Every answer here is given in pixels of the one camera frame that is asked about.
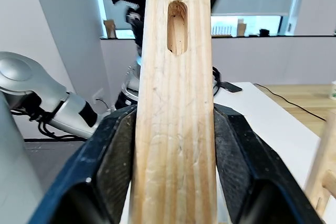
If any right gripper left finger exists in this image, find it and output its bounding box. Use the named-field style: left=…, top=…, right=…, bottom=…
left=27, top=104, right=138, bottom=224

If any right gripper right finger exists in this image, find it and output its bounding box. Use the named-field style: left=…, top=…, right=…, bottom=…
left=213, top=104, right=325, bottom=224

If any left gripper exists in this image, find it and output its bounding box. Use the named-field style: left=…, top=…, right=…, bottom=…
left=101, top=0, right=148, bottom=57

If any wooden leg with slot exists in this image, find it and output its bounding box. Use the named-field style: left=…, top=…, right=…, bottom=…
left=128, top=0, right=220, bottom=224

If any wooden cross bar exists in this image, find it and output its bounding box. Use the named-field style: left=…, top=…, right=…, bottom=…
left=322, top=169, right=336, bottom=192

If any robot body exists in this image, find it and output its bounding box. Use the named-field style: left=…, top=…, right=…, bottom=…
left=0, top=92, right=45, bottom=224

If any thin black floor cable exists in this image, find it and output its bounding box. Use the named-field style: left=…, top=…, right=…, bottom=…
left=253, top=82, right=328, bottom=123

